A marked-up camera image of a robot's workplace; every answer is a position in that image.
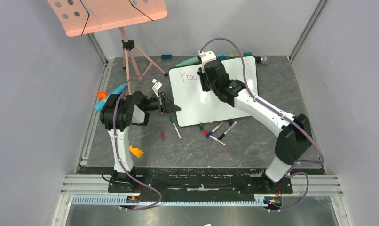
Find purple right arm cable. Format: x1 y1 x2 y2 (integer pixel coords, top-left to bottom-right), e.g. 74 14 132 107
199 37 326 213

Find white toothed cable rail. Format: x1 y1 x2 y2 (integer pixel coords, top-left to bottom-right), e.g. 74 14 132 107
71 194 282 207

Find pink music stand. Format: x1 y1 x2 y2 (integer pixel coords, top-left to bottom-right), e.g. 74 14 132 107
47 0 168 105

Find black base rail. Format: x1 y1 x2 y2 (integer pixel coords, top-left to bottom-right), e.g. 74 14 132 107
108 167 292 201

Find green whiteboard marker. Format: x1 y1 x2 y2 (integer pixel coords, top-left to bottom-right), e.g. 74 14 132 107
169 116 183 140

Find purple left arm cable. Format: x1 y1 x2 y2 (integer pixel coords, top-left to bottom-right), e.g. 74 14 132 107
112 74 163 212

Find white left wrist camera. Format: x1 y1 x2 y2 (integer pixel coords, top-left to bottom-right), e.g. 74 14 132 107
152 79 163 96

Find yellow stepped wedge block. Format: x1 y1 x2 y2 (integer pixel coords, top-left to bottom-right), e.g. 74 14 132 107
129 145 144 159

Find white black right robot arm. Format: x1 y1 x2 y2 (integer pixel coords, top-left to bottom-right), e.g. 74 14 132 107
198 60 311 192

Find blue rectangular block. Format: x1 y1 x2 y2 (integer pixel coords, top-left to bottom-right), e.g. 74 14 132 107
161 54 172 60

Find white whiteboard black frame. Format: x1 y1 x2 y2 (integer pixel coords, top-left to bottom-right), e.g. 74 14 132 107
168 56 258 127

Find teal flat piece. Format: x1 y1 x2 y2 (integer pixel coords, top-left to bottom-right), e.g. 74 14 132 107
176 56 200 67

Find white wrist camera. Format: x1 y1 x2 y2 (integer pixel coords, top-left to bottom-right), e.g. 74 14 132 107
198 51 217 73
152 79 163 96

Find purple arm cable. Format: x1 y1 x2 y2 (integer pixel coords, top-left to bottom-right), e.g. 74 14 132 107
199 37 326 213
112 74 163 212

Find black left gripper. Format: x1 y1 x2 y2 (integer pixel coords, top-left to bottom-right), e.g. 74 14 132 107
143 92 181 114

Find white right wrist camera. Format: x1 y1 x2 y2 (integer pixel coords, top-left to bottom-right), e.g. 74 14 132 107
198 51 217 73

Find blue whiteboard marker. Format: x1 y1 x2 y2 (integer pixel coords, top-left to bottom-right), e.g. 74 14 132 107
206 121 224 138

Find black whiteboard marker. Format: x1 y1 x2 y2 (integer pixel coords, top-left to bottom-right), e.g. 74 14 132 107
218 121 238 140

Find blue toy brick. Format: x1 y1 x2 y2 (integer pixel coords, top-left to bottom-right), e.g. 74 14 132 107
217 55 228 60

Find aluminium frame rails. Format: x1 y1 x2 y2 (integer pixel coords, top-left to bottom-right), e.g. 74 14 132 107
61 174 343 196

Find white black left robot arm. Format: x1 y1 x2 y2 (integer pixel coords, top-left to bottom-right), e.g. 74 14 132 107
100 91 181 174

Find red whiteboard marker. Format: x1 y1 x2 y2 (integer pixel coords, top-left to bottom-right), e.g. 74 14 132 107
202 130 228 147

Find orange small toy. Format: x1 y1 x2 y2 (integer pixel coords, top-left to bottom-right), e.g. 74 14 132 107
97 91 107 99

